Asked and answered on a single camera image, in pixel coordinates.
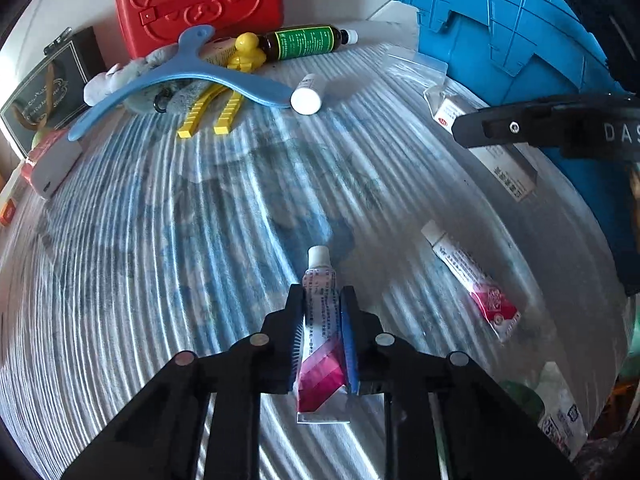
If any pink white ointment tube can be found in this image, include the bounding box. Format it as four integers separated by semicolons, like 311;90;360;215
295;246;349;425

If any white green-cap bottle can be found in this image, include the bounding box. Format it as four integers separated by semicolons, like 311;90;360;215
499;362;587;460

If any blue plastic crate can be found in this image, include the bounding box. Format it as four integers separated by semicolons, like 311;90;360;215
391;0;640;296

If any clear plastic bag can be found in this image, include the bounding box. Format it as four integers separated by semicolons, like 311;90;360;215
382;46;448;88

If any red white medicine box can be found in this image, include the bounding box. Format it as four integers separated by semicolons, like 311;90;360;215
0;172;26;228

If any pink tissue pack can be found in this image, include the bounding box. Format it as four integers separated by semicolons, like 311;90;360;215
21;128;82;200

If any white pill bottle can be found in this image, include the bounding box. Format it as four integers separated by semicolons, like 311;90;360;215
290;74;326;116

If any green ball toy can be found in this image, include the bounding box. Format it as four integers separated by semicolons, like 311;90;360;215
32;129;50;148

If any dark green-label bottle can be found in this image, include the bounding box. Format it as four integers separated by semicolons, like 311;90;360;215
258;25;359;62

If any grey plush toy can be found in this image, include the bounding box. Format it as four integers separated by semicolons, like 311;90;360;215
124;79;210;115

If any white plush bunny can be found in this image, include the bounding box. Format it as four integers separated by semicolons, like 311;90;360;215
84;44;178;106

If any dark gift bag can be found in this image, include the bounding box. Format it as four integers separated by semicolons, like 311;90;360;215
1;27;105;156

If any yellow toy figure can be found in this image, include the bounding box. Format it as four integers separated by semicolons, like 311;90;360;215
177;32;266;139

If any blue plastic hanger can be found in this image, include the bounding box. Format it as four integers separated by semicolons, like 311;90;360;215
68;25;293;141

